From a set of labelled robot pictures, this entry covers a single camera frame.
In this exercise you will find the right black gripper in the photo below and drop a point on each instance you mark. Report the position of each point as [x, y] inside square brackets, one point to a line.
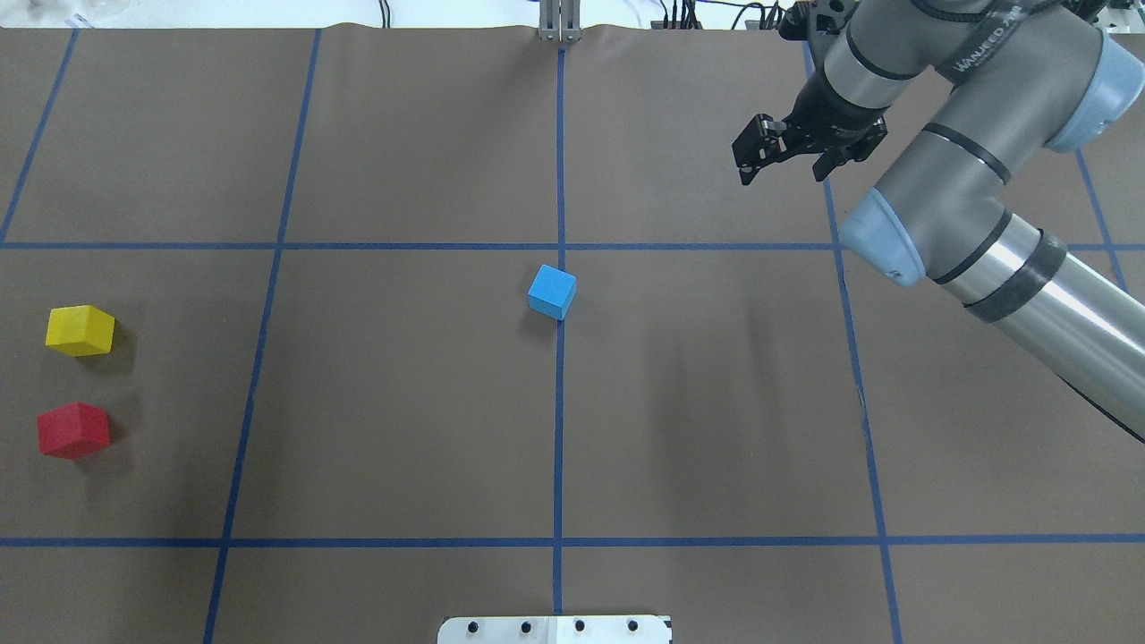
[821, 114]

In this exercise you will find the blue wooden cube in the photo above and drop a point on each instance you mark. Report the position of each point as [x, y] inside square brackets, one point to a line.
[551, 293]

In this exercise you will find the red wooden cube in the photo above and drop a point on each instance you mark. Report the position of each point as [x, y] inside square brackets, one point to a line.
[73, 431]

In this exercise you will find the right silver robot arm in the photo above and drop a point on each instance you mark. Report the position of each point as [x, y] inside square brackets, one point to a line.
[1024, 76]

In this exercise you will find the yellow wooden cube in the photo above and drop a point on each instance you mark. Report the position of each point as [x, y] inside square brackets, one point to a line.
[80, 331]

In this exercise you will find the aluminium frame post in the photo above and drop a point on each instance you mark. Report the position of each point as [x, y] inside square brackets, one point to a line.
[560, 21]

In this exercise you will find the white camera mast pedestal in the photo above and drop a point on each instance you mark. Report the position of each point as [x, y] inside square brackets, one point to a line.
[605, 628]

